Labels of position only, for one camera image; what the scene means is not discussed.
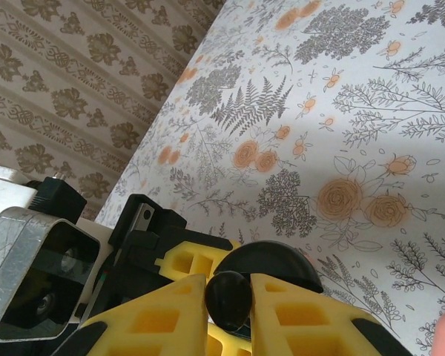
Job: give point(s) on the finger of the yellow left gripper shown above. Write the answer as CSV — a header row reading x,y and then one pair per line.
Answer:
x,y
222,345
190,259

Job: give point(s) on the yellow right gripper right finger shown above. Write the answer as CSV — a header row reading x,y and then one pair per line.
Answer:
x,y
263,319

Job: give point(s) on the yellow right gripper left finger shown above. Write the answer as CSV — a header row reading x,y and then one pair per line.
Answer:
x,y
185,296

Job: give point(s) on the round black earbud charging case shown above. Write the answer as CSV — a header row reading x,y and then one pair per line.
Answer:
x,y
270,263

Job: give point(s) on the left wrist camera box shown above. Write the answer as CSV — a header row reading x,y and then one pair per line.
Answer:
x,y
18,237

